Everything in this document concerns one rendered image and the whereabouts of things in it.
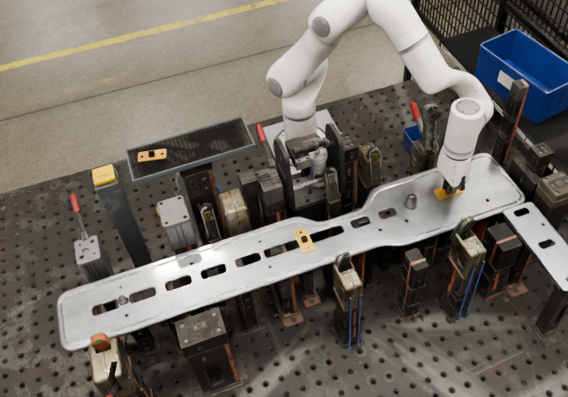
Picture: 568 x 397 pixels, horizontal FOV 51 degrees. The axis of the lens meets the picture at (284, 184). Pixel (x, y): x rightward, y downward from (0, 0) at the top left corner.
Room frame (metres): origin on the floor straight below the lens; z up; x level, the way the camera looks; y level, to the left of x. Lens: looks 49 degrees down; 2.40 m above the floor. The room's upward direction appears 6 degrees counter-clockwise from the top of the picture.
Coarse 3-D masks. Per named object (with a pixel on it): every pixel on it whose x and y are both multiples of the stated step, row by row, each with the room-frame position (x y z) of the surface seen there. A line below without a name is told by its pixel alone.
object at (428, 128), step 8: (432, 104) 1.27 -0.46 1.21; (424, 112) 1.26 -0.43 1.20; (432, 112) 1.24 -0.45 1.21; (424, 120) 1.25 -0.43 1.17; (432, 120) 1.25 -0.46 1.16; (424, 128) 1.24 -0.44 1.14; (432, 128) 1.25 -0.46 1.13; (424, 136) 1.24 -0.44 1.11; (432, 136) 1.25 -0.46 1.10; (424, 144) 1.23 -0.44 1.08; (432, 144) 1.24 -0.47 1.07
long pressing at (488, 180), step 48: (384, 192) 1.13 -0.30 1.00; (432, 192) 1.11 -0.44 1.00; (480, 192) 1.09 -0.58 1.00; (240, 240) 1.01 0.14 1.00; (288, 240) 0.99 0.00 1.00; (336, 240) 0.97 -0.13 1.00; (384, 240) 0.96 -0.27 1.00; (96, 288) 0.90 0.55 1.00; (144, 288) 0.88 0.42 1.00; (192, 288) 0.87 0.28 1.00; (240, 288) 0.85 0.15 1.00
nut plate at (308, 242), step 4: (304, 228) 1.03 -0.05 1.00; (296, 232) 1.01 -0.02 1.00; (304, 232) 1.01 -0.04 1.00; (296, 236) 1.00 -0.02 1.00; (300, 236) 1.00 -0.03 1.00; (304, 236) 0.99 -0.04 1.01; (308, 236) 1.00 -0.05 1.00; (300, 240) 0.99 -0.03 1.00; (304, 240) 0.98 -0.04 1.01; (308, 240) 0.98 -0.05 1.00; (300, 244) 0.97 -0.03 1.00; (304, 244) 0.97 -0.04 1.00; (308, 244) 0.97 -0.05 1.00; (312, 244) 0.97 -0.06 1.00; (304, 248) 0.95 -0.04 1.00; (312, 248) 0.95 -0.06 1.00; (304, 252) 0.94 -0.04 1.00; (308, 252) 0.94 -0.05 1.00
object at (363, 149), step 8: (368, 144) 1.27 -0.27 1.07; (360, 152) 1.25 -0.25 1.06; (360, 160) 1.24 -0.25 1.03; (368, 160) 1.20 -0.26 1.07; (360, 168) 1.24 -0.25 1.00; (368, 168) 1.20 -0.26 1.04; (360, 176) 1.24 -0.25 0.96; (368, 176) 1.20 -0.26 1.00; (360, 184) 1.24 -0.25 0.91; (368, 184) 1.20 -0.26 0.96; (376, 184) 1.21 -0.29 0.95; (360, 192) 1.24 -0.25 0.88; (368, 192) 1.20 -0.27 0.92; (360, 200) 1.24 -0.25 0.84
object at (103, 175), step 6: (102, 168) 1.20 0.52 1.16; (108, 168) 1.20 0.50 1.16; (96, 174) 1.18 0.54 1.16; (102, 174) 1.18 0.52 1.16; (108, 174) 1.18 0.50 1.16; (114, 174) 1.18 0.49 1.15; (96, 180) 1.16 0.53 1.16; (102, 180) 1.16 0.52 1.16; (108, 180) 1.16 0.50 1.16; (114, 180) 1.16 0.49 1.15
